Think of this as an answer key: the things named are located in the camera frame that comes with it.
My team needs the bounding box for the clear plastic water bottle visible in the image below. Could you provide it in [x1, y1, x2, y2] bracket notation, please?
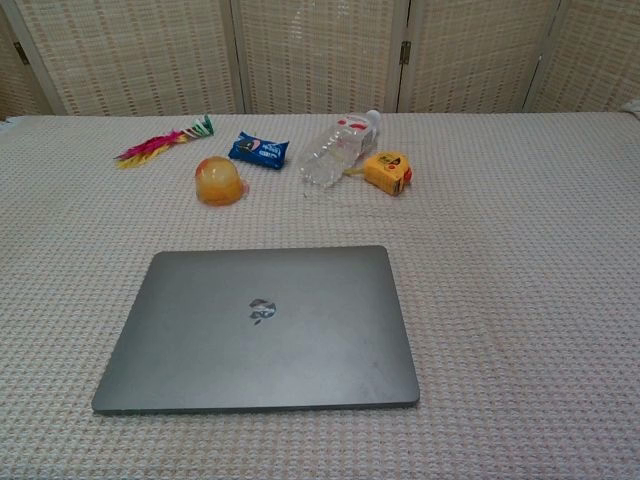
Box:
[299, 109, 383, 189]

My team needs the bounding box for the orange jelly cup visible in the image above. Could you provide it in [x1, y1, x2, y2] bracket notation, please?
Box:
[194, 155, 250, 206]

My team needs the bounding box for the white waffle tablecloth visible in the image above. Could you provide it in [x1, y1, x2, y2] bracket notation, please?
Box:
[0, 111, 640, 480]

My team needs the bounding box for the colourful feather shuttlecock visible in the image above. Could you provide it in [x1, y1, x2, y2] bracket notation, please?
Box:
[114, 114, 216, 171]

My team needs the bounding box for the grey laptop computer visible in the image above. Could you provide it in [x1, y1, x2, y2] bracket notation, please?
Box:
[90, 245, 421, 416]

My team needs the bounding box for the yellow tape measure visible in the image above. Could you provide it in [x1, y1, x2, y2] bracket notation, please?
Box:
[343, 151, 415, 197]

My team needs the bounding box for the blue snack packet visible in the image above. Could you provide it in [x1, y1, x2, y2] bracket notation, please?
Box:
[227, 131, 291, 172]

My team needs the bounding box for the woven folding screen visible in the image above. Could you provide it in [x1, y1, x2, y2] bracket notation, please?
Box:
[0, 0, 640, 117]

